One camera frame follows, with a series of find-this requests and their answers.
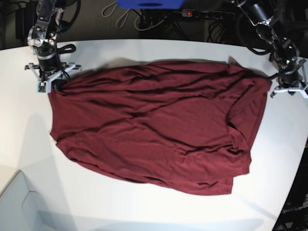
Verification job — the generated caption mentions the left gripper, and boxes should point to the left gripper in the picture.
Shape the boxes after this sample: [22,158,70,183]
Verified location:
[269,59,308,99]

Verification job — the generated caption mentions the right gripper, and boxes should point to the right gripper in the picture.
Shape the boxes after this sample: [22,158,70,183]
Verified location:
[24,63,82,91]

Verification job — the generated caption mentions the dark red t-shirt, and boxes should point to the dark red t-shirt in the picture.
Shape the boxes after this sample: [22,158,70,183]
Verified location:
[48,61,271,195]

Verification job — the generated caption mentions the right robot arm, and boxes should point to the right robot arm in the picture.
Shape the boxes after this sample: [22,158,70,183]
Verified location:
[25,0,82,93]

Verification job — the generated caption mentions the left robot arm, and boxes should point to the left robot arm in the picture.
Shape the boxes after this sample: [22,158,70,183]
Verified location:
[232,0,308,99]

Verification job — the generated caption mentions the black box on floor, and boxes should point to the black box on floor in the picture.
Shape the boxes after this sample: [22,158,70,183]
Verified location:
[15,3,32,40]

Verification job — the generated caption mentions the black power strip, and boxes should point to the black power strip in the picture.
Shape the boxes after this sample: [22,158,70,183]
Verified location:
[181,9,235,20]

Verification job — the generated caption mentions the white bin corner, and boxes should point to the white bin corner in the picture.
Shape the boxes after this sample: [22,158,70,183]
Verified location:
[0,171,47,231]

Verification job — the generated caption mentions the blue box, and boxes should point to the blue box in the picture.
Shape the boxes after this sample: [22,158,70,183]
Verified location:
[116,0,184,9]

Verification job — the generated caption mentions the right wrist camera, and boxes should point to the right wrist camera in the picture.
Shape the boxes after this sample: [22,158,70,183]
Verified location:
[36,81,51,94]

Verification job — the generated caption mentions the white cable loops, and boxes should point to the white cable loops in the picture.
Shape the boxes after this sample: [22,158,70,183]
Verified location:
[101,2,169,31]

